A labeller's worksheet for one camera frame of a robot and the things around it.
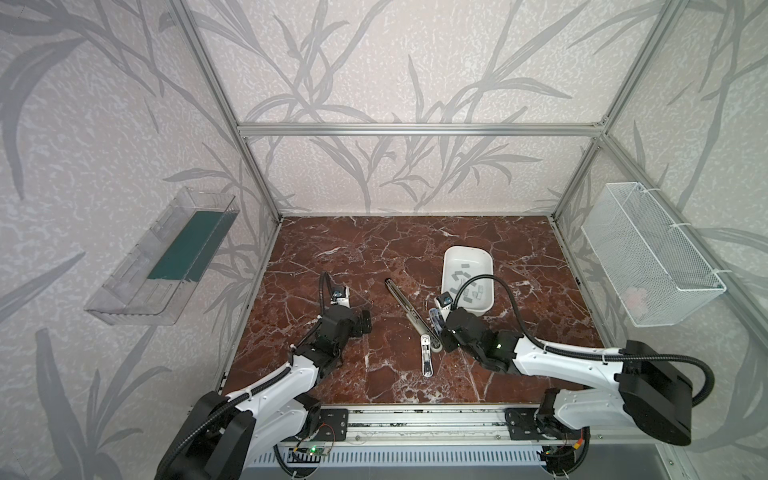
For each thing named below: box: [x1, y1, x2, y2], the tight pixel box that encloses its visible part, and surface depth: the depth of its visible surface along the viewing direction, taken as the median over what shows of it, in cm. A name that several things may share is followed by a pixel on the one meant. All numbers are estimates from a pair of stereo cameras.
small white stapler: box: [421, 334, 434, 378], surface depth 86 cm
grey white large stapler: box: [384, 278, 443, 353], surface depth 93 cm
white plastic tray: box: [441, 245, 495, 313], surface depth 104 cm
